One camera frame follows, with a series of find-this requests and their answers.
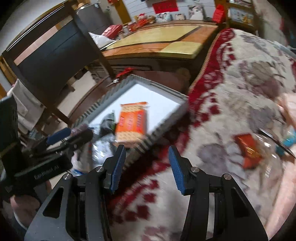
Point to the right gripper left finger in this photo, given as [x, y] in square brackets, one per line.
[100, 183]

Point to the red gift bag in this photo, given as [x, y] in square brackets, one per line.
[219, 15]

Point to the red orange snack packet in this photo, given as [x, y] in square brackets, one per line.
[249, 150]

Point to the red paper banner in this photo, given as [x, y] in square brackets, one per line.
[165, 6]

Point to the wooden side shelf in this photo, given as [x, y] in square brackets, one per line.
[242, 15]

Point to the red tassel keychain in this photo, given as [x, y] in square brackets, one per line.
[121, 75]

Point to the white strawberry snack packet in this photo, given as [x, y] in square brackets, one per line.
[102, 149]

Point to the red floral blanket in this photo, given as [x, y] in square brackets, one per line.
[236, 92]

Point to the white striped storage box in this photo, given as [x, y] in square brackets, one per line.
[165, 107]

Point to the red snack bag on table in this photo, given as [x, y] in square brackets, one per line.
[112, 31]

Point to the person's left hand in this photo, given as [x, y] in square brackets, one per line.
[26, 205]

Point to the wooden coffee table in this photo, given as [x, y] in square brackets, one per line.
[170, 46]

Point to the framed couple photo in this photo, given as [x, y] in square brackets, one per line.
[163, 17]

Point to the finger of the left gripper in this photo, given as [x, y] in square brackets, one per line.
[62, 141]
[45, 142]

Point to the pink quilted cloth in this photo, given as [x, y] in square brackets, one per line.
[283, 214]

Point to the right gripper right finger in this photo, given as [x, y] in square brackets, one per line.
[191, 181]

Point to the dark wooden chair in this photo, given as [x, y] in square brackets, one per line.
[46, 71]

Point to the red plush toy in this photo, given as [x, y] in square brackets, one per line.
[140, 21]

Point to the orange cracker packet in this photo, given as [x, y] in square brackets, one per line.
[132, 124]

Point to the blue candy packet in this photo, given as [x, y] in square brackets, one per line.
[286, 143]

